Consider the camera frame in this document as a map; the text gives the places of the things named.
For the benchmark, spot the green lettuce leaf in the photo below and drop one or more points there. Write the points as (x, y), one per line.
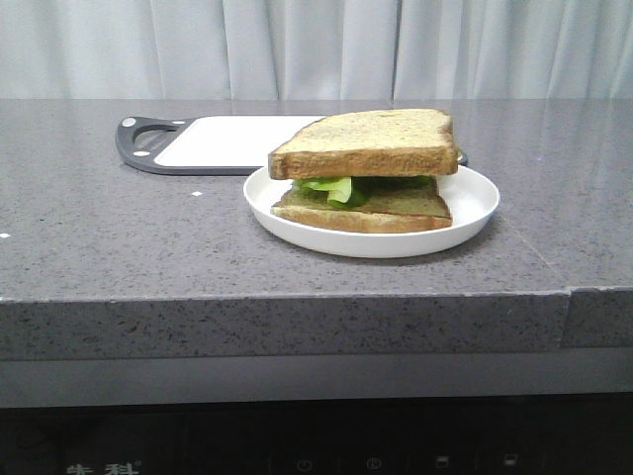
(348, 192)

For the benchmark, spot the bread slice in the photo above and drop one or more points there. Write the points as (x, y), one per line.
(399, 142)
(388, 212)

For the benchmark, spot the white grey cutting board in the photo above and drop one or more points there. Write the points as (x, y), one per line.
(218, 145)

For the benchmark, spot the white round plate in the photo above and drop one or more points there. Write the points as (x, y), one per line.
(471, 197)

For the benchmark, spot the grey curtain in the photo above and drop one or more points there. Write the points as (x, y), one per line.
(316, 50)

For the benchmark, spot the black appliance under counter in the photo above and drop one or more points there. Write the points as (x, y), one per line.
(570, 434)

